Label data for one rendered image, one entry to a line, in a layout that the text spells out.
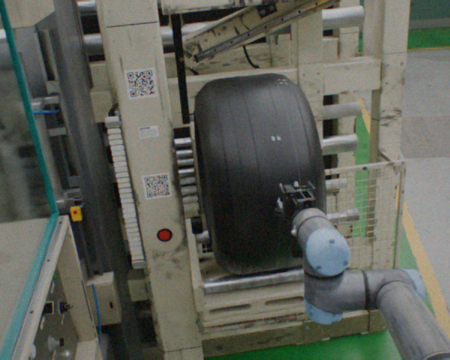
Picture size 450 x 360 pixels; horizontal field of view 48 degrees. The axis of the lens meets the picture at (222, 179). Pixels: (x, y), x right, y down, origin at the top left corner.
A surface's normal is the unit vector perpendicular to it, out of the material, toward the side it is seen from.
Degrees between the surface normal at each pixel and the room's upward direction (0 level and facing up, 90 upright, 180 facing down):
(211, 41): 90
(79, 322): 90
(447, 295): 0
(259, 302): 90
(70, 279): 90
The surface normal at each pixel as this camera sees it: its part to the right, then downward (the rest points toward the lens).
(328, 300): -0.07, 0.33
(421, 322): -0.18, -0.97
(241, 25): 0.13, 0.41
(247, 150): 0.05, -0.22
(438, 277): -0.08, -0.90
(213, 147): -0.64, -0.14
